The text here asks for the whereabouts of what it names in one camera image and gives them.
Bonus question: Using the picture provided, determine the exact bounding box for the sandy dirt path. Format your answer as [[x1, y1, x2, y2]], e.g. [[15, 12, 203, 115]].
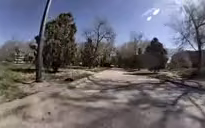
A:
[[0, 67, 205, 128]]

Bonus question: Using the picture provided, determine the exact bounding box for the dark round tree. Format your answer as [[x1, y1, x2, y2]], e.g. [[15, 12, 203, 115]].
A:
[[144, 37, 170, 71]]

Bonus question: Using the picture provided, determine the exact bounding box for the bare branched tree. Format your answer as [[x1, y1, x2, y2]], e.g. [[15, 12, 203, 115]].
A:
[[79, 19, 118, 68]]

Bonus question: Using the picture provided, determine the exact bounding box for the evergreen tree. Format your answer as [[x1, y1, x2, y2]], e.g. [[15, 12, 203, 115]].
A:
[[42, 12, 79, 73]]

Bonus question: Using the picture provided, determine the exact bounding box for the low building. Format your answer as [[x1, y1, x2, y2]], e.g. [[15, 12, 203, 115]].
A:
[[169, 49, 205, 70]]

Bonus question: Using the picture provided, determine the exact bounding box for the grey pole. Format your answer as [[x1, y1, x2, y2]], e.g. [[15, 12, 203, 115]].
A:
[[35, 0, 53, 83]]

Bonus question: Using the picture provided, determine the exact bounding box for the patchy grass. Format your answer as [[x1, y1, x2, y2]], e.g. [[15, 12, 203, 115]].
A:
[[0, 61, 38, 102]]

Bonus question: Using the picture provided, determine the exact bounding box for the tall bare tree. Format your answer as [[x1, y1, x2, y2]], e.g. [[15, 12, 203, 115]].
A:
[[166, 0, 205, 73]]

